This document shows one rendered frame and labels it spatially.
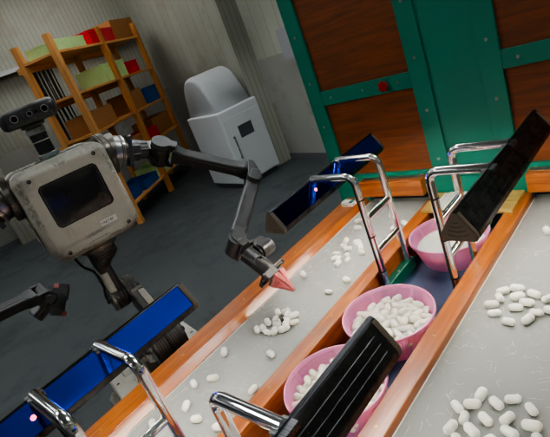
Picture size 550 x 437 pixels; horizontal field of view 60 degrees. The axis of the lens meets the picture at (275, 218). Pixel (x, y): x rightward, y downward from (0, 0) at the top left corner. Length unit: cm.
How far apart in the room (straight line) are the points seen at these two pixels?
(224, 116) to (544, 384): 479
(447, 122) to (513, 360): 96
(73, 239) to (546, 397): 144
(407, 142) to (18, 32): 726
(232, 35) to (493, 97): 448
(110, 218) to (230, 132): 389
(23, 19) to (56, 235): 703
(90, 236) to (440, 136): 133
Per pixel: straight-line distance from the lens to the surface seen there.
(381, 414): 114
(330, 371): 74
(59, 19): 871
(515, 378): 120
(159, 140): 191
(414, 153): 200
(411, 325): 140
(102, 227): 178
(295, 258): 185
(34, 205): 172
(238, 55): 595
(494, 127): 183
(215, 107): 559
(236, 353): 153
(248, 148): 568
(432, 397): 118
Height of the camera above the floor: 158
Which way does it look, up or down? 21 degrees down
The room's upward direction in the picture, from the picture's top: 22 degrees counter-clockwise
